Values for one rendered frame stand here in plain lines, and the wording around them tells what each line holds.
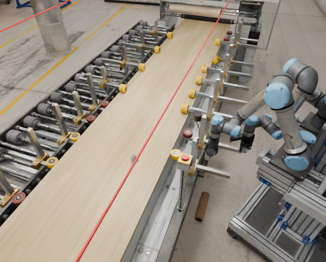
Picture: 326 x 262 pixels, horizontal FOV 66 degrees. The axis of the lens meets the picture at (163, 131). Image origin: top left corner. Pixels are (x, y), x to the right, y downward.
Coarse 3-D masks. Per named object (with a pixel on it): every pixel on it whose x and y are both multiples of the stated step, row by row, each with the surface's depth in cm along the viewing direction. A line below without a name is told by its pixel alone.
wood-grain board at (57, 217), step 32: (192, 32) 358; (224, 32) 358; (160, 64) 287; (128, 96) 240; (160, 96) 240; (96, 128) 206; (128, 128) 206; (160, 128) 206; (64, 160) 181; (96, 160) 181; (128, 160) 181; (160, 160) 181; (32, 192) 161; (64, 192) 161; (96, 192) 161; (128, 192) 161; (32, 224) 145; (64, 224) 145; (96, 224) 145; (128, 224) 145; (0, 256) 132; (32, 256) 132; (64, 256) 132; (96, 256) 132
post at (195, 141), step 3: (195, 138) 164; (198, 138) 165; (192, 141) 164; (195, 141) 163; (192, 144) 165; (195, 144) 164; (192, 147) 167; (195, 147) 166; (192, 150) 169; (195, 150) 168; (192, 153) 171; (195, 153) 170; (195, 156) 172; (195, 159) 175; (195, 162) 180; (192, 165) 179; (192, 168) 181; (189, 177) 189; (192, 177) 188
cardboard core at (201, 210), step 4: (204, 192) 257; (204, 196) 253; (208, 196) 255; (200, 200) 252; (204, 200) 250; (200, 204) 247; (204, 204) 247; (200, 208) 243; (204, 208) 244; (196, 212) 243; (200, 212) 240; (204, 212) 242; (196, 216) 238; (200, 216) 237; (196, 220) 242; (200, 220) 241
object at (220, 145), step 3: (186, 138) 205; (189, 138) 204; (192, 138) 203; (207, 141) 200; (204, 144) 202; (219, 144) 198; (222, 144) 198; (225, 144) 198; (219, 147) 199; (222, 147) 198; (225, 147) 197; (228, 147) 196; (231, 147) 196; (234, 147) 196; (237, 147) 196; (231, 150) 197; (234, 150) 195; (237, 150) 194
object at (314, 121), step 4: (316, 116) 184; (320, 116) 180; (312, 120) 188; (316, 120) 184; (320, 120) 181; (324, 120) 179; (312, 124) 187; (316, 124) 184; (320, 124) 182; (316, 128) 185; (320, 128) 183
